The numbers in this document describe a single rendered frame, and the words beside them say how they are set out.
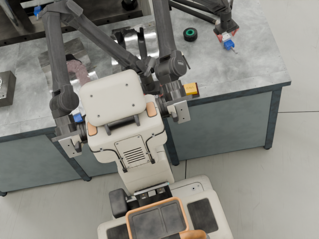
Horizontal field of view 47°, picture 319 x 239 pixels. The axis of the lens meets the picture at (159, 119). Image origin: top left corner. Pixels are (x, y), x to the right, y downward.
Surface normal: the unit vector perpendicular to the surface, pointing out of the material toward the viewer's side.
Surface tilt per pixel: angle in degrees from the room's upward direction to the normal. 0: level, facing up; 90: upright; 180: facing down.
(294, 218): 0
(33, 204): 0
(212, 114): 90
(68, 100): 53
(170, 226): 0
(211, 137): 90
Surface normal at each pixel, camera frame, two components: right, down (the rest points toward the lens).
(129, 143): 0.22, 0.70
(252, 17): -0.17, -0.54
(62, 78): 0.57, -0.34
